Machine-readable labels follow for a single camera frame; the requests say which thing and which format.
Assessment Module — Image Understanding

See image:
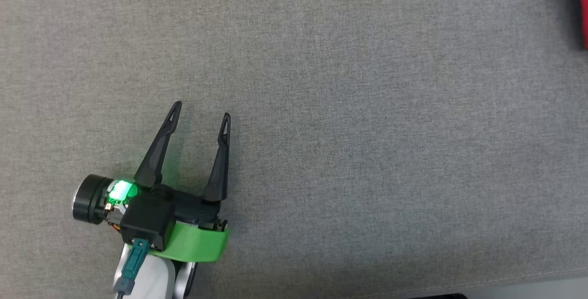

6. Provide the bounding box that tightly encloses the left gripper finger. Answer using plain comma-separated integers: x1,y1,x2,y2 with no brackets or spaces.
202,113,232,203
133,101,183,188

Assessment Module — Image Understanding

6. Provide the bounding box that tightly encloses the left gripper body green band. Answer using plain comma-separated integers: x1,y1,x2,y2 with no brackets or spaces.
72,174,230,263

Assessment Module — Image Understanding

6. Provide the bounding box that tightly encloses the red white basketball jersey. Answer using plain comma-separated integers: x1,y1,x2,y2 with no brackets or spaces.
575,0,588,51

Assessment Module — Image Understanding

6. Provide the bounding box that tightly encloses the grey fabric sofa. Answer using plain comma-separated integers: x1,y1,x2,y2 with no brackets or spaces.
0,0,588,299

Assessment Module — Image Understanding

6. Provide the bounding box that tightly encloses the left teal cable connector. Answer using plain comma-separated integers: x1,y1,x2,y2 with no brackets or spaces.
113,238,150,295

